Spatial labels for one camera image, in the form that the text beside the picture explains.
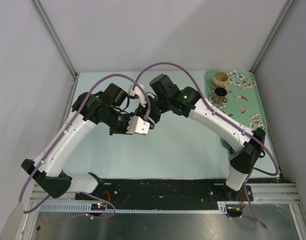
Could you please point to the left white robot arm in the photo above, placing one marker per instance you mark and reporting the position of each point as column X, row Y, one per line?
column 87, row 111

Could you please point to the aluminium frame post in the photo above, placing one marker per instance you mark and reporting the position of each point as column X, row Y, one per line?
column 276, row 28
column 53, row 36

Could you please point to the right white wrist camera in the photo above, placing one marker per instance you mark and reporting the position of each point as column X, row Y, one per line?
column 137, row 93

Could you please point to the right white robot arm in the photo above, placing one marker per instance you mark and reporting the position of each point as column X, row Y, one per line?
column 190, row 103

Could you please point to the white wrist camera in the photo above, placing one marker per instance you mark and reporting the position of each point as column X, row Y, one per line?
column 137, row 93
column 137, row 125

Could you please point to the blue mug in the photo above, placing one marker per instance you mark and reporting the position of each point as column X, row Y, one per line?
column 227, row 146

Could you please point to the left aluminium frame post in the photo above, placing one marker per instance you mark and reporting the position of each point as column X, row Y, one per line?
column 53, row 36

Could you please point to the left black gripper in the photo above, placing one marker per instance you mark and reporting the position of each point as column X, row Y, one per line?
column 124, row 130

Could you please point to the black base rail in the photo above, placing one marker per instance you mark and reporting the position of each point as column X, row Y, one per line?
column 183, row 193

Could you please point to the aluminium base profile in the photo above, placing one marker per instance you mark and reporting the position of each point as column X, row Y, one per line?
column 275, row 192

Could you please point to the right aluminium frame post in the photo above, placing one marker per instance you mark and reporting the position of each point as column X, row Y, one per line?
column 276, row 28

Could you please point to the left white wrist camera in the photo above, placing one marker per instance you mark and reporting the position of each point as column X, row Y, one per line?
column 137, row 125

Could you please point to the black striped mug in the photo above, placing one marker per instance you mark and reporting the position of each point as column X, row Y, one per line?
column 219, row 95

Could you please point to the green floral tray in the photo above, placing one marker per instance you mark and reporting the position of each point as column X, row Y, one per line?
column 243, row 100

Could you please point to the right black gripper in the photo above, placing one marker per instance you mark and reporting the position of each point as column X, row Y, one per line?
column 141, row 110

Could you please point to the slotted cable duct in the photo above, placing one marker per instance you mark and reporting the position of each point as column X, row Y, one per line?
column 92, row 207

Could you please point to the beige wooden mug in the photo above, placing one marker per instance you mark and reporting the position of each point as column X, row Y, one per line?
column 220, row 80

